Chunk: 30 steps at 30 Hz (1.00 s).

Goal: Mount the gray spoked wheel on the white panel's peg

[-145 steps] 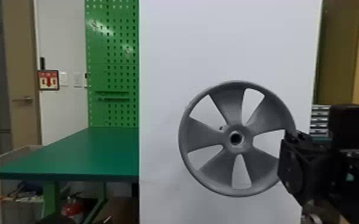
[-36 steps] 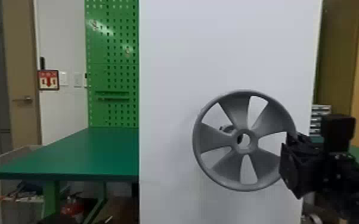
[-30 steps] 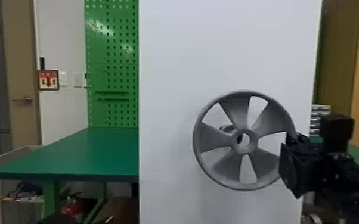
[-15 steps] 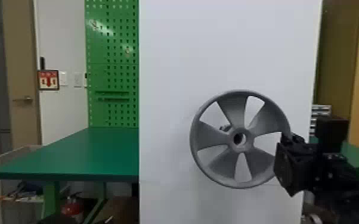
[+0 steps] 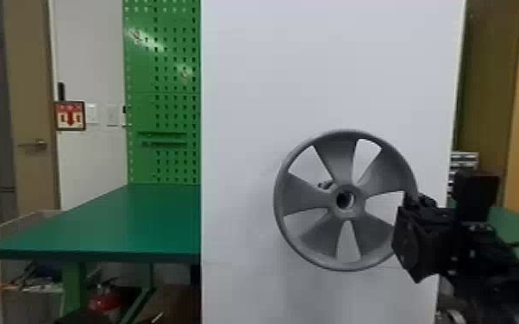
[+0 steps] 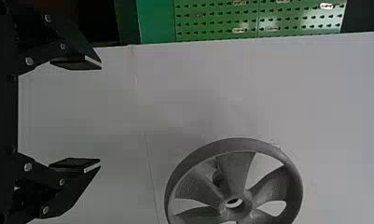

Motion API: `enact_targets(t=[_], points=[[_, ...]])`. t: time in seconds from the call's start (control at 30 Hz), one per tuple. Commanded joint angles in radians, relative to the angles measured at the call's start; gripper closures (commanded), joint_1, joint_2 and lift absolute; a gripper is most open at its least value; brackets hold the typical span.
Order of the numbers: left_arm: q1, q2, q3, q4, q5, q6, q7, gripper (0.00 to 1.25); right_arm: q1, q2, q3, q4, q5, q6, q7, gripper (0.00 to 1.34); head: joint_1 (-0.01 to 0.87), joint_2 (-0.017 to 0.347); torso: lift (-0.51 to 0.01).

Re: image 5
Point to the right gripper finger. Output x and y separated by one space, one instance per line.
420 246
419 201

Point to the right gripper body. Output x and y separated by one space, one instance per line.
470 244

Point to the grey wheel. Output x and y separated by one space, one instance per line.
338 156

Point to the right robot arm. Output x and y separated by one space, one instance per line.
508 289

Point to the white panel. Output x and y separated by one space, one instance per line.
286 68

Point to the white drawer cabinet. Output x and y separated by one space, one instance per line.
464 162

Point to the red fire extinguisher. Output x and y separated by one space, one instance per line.
104 298

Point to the white wall switch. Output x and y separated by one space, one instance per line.
113 115
92 113

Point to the red and white wall sign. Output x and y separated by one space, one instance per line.
70 116

